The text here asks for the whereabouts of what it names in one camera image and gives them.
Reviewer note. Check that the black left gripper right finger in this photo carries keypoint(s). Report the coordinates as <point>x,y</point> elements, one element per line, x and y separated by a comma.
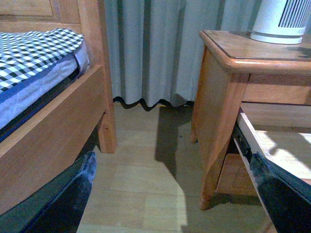
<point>286,197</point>

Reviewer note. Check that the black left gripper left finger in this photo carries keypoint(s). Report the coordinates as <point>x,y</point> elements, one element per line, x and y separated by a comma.
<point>58,206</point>

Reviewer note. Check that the wooden drawer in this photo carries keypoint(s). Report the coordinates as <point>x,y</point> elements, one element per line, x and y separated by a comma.
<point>278,136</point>

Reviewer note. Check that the wooden nightstand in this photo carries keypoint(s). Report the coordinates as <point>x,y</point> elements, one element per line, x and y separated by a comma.
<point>238,71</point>

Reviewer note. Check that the mattress with checkered sheet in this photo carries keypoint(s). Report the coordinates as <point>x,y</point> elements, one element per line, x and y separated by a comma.
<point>35,67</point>

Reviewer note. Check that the white ribbed air purifier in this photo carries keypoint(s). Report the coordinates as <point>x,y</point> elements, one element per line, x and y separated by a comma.
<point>281,21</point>

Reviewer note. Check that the grey pleated curtain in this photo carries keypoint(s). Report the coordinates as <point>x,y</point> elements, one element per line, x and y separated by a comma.
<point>155,51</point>

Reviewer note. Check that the wooden bed frame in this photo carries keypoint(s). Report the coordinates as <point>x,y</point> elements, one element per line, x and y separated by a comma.
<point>50,141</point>

